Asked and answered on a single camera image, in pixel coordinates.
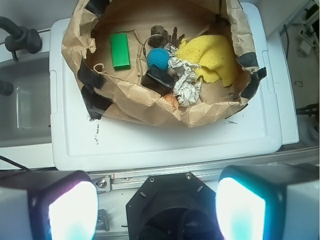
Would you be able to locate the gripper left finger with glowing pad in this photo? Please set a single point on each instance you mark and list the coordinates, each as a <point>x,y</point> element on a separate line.
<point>47,205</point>

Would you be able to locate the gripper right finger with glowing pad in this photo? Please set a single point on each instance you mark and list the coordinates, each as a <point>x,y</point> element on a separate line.
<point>269,202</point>

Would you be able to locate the green rectangular block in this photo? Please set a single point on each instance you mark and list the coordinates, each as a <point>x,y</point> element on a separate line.
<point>120,51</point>

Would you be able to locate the white plastic bin lid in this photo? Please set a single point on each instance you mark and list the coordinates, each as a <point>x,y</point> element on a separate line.
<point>80,143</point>

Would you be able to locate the white plastic tray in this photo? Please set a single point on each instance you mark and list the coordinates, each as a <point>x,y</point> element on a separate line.
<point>25,114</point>

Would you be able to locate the crumpled white paper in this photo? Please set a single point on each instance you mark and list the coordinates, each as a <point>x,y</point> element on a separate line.
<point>185,89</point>

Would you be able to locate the orange round object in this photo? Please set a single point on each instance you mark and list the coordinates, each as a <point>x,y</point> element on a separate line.
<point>169,97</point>

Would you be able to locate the yellow microfiber cloth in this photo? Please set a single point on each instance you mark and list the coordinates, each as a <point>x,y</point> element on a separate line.
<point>215,56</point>

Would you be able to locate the black glossy box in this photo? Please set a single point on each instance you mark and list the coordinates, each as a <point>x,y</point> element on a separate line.
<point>158,81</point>

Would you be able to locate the crumpled brown paper bag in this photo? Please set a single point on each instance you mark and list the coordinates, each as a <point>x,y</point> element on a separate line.
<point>119,94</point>

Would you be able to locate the blue dimpled foam ball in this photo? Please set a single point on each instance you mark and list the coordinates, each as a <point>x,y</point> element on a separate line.
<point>158,57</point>

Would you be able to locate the brown rock piece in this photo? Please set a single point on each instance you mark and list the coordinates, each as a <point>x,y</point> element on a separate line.
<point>157,31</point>

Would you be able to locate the aluminium rail with bolt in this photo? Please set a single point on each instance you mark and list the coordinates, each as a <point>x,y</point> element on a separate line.
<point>127,179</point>

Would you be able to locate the black octagonal mount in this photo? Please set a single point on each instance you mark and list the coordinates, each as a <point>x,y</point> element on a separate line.
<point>173,207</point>

